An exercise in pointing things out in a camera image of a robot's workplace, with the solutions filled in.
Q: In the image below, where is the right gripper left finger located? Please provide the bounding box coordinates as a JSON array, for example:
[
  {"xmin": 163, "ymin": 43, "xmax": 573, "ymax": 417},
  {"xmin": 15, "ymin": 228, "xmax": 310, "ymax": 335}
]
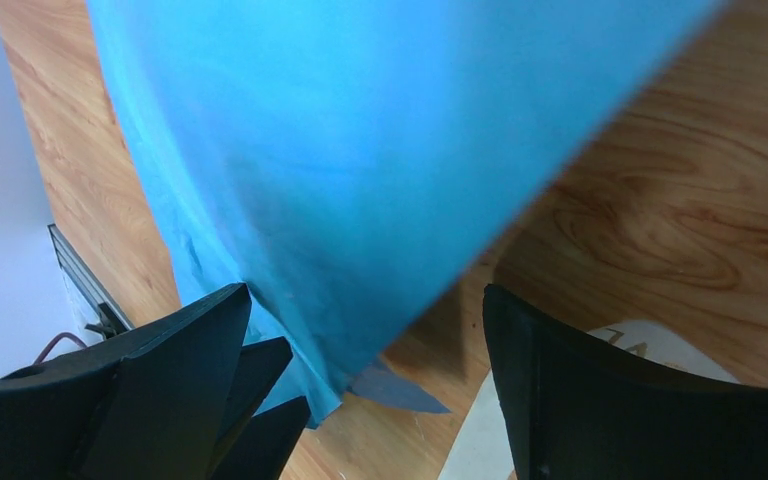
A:
[{"xmin": 0, "ymin": 284, "xmax": 251, "ymax": 479}]

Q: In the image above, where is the cream ribbon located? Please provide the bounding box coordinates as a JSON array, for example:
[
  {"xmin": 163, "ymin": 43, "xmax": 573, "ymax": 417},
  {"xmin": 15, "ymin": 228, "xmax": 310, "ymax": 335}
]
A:
[{"xmin": 439, "ymin": 320, "xmax": 742, "ymax": 479}]

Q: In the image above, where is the blue wrapping paper sheet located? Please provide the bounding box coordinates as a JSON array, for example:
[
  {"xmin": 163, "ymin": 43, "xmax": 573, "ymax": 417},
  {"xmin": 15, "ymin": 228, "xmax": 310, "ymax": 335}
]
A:
[{"xmin": 87, "ymin": 1, "xmax": 721, "ymax": 426}]

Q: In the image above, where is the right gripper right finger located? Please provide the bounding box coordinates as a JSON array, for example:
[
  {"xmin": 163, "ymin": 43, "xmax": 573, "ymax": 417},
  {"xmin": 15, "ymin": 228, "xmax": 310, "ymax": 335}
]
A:
[{"xmin": 483, "ymin": 284, "xmax": 768, "ymax": 479}]

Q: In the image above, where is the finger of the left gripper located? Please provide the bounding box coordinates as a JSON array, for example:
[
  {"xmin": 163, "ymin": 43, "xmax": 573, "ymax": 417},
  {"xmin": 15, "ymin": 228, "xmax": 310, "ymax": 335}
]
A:
[
  {"xmin": 210, "ymin": 396, "xmax": 310, "ymax": 480},
  {"xmin": 211, "ymin": 337, "xmax": 292, "ymax": 464}
]

